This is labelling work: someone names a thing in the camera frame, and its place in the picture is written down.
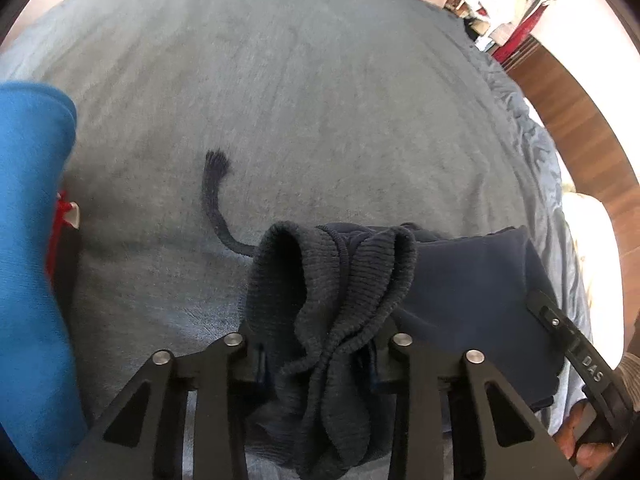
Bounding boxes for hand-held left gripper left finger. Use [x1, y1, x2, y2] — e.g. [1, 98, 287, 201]
[60, 320, 268, 480]

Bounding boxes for navy blue pants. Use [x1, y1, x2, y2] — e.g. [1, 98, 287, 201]
[200, 149, 567, 480]

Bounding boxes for pile of clothes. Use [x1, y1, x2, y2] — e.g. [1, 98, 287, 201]
[324, 0, 558, 62]

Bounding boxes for person's right hand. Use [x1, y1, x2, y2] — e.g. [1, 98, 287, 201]
[554, 399, 615, 472]

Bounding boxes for person's right forearm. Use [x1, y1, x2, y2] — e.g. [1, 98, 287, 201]
[612, 351, 640, 413]

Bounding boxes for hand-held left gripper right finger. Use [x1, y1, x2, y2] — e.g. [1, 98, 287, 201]
[371, 331, 579, 480]

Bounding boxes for bright blue cloth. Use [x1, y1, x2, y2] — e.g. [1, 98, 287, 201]
[0, 81, 92, 463]

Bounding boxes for blue-grey blanket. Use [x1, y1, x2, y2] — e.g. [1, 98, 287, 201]
[0, 0, 595, 480]

